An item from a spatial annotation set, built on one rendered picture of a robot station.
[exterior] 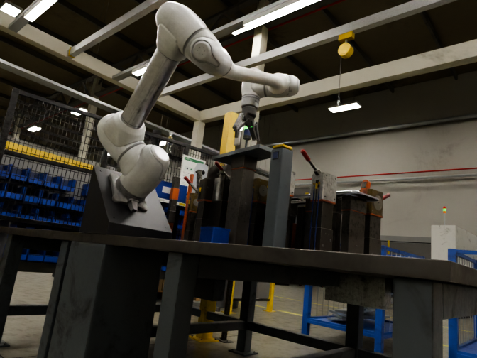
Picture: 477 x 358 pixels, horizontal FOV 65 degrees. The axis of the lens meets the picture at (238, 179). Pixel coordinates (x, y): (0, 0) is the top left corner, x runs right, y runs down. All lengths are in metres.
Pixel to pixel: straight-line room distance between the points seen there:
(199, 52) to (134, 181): 0.66
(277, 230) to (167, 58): 0.79
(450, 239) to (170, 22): 8.81
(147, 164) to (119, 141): 0.17
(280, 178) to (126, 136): 0.69
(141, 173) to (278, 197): 0.60
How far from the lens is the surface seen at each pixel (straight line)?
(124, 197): 1.76
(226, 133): 3.45
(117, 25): 5.15
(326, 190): 1.61
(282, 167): 1.57
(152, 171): 1.67
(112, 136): 1.75
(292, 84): 1.86
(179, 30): 1.44
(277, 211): 1.53
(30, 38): 6.16
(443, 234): 9.75
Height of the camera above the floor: 0.65
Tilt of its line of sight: 12 degrees up
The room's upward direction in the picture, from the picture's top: 7 degrees clockwise
